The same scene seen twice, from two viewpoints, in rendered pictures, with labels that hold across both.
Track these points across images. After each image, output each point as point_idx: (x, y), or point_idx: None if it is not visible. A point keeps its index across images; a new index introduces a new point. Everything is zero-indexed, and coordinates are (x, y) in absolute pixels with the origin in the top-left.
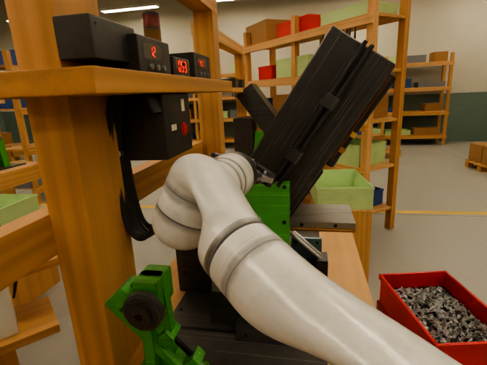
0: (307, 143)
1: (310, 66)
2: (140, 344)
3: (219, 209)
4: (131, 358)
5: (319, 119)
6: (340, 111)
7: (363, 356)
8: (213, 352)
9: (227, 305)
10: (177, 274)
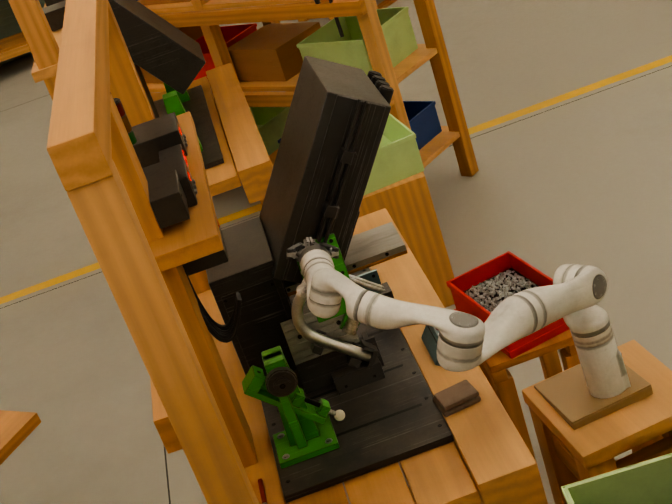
0: (340, 196)
1: (319, 129)
2: (253, 438)
3: (350, 292)
4: (255, 449)
5: (344, 173)
6: (358, 158)
7: (418, 316)
8: None
9: (316, 371)
10: (228, 376)
